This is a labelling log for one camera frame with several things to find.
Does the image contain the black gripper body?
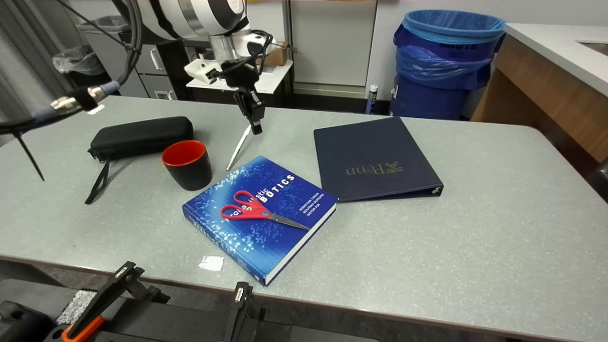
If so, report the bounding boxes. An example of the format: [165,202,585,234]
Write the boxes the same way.
[215,56,266,96]

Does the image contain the white pen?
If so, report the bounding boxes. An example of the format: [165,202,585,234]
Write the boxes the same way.
[224,124,255,174]

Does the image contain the black mug with red inside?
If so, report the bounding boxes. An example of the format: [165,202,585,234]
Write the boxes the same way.
[160,139,215,193]

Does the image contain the white low table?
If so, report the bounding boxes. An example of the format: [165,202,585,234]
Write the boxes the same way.
[184,58,294,107]

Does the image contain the cardboard box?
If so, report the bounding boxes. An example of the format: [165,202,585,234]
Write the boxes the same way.
[260,42,294,71]

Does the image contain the grey drawer cabinet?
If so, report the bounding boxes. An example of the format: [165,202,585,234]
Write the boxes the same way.
[74,16,180,101]

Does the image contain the navy Penn binder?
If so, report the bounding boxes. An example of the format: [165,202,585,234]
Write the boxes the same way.
[312,117,445,206]

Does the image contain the blue robotics textbook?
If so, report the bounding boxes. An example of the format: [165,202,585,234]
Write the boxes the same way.
[180,155,338,288]

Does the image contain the small white paper scrap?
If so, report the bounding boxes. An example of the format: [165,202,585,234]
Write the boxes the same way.
[198,255,226,274]

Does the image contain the clear plastic bag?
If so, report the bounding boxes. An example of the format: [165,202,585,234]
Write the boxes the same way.
[51,44,97,79]

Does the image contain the small black clamp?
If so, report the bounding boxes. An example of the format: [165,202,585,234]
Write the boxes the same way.
[226,280,266,342]

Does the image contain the blue trash bin with liner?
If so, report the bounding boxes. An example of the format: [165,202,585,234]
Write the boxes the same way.
[389,8,509,122]

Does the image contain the thin black rod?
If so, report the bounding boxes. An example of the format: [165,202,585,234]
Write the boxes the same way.
[13,132,47,183]

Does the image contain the wooden counter with grey top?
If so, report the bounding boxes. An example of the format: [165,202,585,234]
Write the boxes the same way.
[471,23,608,168]

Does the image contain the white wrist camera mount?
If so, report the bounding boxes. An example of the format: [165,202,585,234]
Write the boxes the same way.
[182,56,222,82]

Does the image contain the red handled scissors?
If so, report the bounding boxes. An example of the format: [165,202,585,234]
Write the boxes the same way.
[218,189,312,232]

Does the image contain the black zip case with strap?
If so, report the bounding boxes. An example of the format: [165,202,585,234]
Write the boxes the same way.
[84,115,196,206]

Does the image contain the black cable with metal connector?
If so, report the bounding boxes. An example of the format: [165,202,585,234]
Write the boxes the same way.
[0,0,146,137]

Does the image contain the black clamp with orange handle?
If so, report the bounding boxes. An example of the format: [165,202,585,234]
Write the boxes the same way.
[59,261,171,342]

